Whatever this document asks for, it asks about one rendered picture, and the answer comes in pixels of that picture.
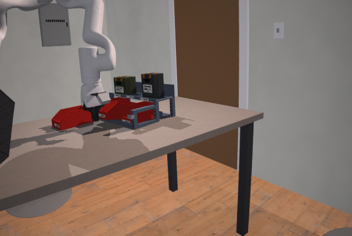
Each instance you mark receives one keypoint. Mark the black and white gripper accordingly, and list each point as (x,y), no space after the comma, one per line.
(90,102)

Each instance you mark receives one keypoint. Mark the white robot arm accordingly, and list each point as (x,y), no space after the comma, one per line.
(91,62)

